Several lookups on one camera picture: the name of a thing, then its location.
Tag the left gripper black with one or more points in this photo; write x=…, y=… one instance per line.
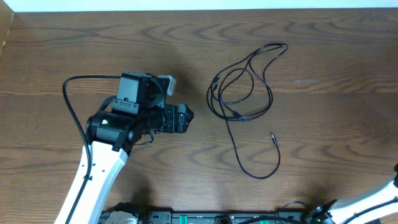
x=182, y=123

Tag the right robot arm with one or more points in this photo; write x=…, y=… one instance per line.
x=367, y=207

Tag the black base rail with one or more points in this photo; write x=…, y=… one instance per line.
x=124, y=213

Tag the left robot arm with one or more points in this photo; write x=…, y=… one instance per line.
x=138, y=109

